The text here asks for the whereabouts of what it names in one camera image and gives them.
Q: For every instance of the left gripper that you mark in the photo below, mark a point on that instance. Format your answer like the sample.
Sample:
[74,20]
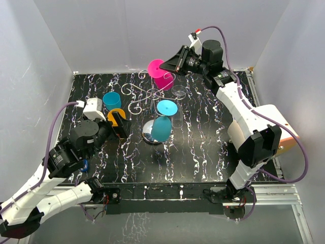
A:
[123,130]

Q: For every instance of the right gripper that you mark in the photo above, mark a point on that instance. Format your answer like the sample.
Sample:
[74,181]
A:
[176,63]

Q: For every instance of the orange wine glass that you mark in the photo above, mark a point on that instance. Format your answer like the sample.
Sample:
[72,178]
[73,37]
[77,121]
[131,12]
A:
[113,114]

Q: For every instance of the magenta wine glass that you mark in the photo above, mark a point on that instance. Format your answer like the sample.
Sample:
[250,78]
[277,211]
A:
[163,79]

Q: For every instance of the clear wine glass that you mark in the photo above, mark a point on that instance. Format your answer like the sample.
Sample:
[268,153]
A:
[179,91]

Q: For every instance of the blue wine glass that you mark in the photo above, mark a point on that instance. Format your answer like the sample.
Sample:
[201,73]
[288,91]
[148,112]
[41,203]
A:
[112,100]
[162,125]

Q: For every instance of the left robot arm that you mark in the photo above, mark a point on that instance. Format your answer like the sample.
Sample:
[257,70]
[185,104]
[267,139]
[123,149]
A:
[23,214]

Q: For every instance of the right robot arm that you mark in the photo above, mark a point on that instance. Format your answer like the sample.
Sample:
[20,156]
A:
[259,139]

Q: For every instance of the blue carabiner clip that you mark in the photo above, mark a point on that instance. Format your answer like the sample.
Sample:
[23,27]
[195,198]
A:
[85,166]

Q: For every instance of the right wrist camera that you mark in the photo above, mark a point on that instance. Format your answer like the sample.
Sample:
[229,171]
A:
[195,42]

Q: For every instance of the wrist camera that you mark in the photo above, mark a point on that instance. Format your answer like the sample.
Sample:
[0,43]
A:
[92,109]
[195,42]

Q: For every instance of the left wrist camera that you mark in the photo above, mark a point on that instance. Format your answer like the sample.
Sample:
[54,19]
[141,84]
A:
[92,109]

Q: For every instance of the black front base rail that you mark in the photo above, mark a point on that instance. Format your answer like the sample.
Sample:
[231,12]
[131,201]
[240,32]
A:
[213,198]

